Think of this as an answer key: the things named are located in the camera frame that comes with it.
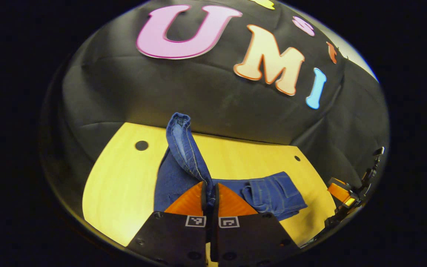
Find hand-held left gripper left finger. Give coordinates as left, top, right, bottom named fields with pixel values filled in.
left=126, top=181, right=208, bottom=267

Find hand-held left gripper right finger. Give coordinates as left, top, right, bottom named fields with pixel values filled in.
left=210, top=182, right=303, bottom=267

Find blue denim jeans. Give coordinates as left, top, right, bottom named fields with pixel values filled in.
left=153, top=112, right=308, bottom=222

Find black backdrop cloth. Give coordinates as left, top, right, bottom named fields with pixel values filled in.
left=41, top=0, right=390, bottom=193

